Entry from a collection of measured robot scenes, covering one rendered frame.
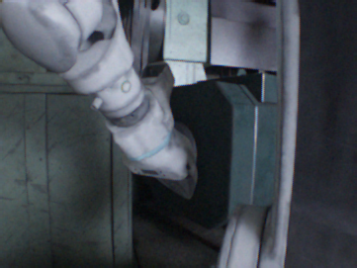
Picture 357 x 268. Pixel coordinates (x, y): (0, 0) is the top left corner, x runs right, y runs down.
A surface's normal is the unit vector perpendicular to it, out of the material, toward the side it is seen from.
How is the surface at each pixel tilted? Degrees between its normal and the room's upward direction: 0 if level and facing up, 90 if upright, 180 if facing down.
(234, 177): 90
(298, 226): 88
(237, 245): 49
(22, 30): 137
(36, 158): 90
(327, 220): 89
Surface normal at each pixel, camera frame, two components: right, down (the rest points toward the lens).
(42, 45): -0.23, 0.84
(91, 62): -0.39, -0.33
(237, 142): 0.61, 0.07
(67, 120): 0.30, 0.08
